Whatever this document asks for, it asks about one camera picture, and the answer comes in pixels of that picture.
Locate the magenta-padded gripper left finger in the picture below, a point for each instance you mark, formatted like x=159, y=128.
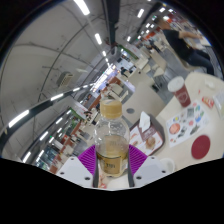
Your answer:
x=75, y=170

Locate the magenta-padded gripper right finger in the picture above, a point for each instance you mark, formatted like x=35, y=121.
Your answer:
x=148, y=170

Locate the clear bottle with yellow cap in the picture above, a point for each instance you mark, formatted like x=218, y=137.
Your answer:
x=111, y=146

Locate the white crumpled napkin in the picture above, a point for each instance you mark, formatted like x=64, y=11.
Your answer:
x=144, y=120

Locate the colourful printed leaflet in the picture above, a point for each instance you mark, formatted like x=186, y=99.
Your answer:
x=186, y=126

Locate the ceiling lights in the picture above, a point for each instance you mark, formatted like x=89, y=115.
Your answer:
x=18, y=119

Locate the red paper cup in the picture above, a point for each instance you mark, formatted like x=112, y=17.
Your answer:
x=181, y=95

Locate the beige canteen chairs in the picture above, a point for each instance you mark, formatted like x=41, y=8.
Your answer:
x=116, y=90

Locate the red sauce packet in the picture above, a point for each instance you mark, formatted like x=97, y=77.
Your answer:
x=208, y=102

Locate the ceiling air conditioner unit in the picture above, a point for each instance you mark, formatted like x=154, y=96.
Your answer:
x=65, y=79

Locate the small white crumpled wrapper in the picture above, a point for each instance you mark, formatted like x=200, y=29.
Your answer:
x=210, y=84

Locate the person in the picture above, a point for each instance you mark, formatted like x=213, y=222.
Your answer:
x=181, y=43

